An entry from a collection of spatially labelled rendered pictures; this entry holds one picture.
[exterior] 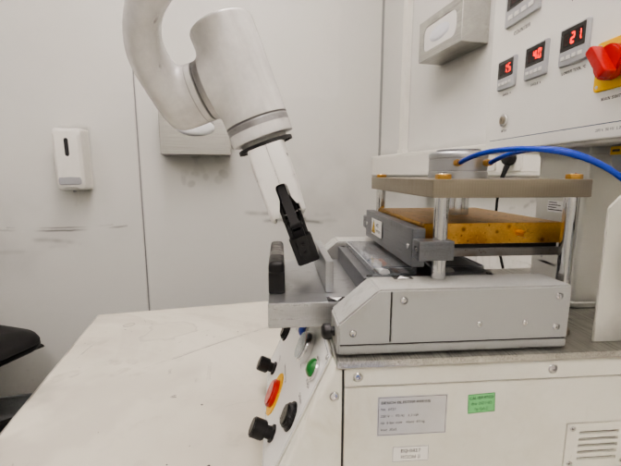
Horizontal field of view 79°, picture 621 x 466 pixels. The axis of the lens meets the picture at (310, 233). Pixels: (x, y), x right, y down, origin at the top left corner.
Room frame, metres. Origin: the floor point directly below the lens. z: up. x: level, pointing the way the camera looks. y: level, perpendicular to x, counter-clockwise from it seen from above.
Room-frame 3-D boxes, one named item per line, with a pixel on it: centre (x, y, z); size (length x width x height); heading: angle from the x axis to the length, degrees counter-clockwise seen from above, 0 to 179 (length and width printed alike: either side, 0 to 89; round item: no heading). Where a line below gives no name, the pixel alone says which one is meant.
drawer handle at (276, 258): (0.52, 0.05, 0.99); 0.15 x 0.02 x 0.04; 5
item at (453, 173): (0.52, -0.24, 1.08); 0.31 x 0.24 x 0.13; 5
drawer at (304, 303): (0.53, -0.09, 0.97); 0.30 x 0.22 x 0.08; 95
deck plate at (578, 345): (0.54, -0.24, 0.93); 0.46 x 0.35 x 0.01; 95
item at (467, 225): (0.53, -0.21, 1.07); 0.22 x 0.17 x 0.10; 5
